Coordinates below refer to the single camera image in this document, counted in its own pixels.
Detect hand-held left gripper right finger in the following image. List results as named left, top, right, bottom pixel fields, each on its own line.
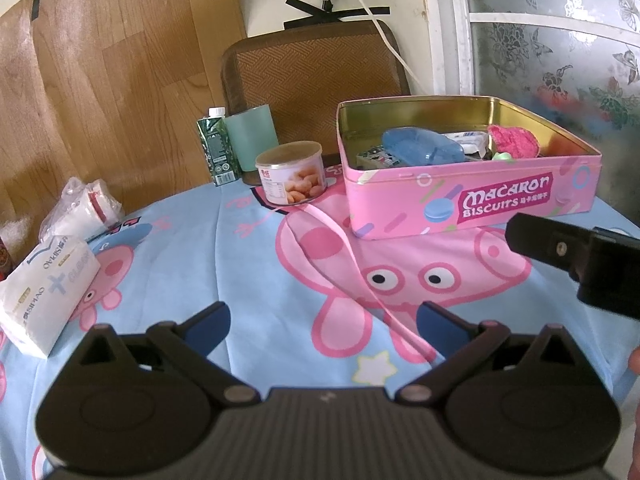
left=396, top=301, right=589, bottom=408

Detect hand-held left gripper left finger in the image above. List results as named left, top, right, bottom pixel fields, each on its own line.
left=62, top=301, right=262, bottom=408

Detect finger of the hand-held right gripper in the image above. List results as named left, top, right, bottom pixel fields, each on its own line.
left=504, top=212, right=596, bottom=282

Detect pink biscuit tin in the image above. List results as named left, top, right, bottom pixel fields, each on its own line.
left=336, top=94, right=602, bottom=239

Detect pink plush toy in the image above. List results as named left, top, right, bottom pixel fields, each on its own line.
left=487, top=123, right=542, bottom=159

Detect clear face mask packet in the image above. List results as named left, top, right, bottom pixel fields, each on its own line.
left=442, top=129, right=490, bottom=151

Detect blue translucent pouch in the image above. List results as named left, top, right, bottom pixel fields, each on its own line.
left=382, top=126, right=467, bottom=167

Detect green print tissue pack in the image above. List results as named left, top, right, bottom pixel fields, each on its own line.
left=355, top=144, right=402, bottom=169

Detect white tissue pack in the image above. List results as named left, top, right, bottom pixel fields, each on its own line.
left=0, top=234, right=102, bottom=359

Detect clear bag of cotton pads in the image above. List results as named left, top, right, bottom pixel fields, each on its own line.
left=39, top=176, right=124, bottom=242

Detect round snack can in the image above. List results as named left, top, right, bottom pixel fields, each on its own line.
left=254, top=141, right=329, bottom=205

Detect green drink carton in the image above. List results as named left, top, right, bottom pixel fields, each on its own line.
left=196, top=106, right=237, bottom=188

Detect floral frosted window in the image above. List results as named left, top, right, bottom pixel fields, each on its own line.
left=419, top=0, right=640, bottom=163

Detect brown woven chair back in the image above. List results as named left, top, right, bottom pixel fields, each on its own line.
left=221, top=19, right=413, bottom=162

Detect black tape cross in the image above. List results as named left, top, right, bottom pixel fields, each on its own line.
left=283, top=0, right=391, bottom=31

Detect white cable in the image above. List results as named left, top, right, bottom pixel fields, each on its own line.
left=334, top=0, right=427, bottom=97

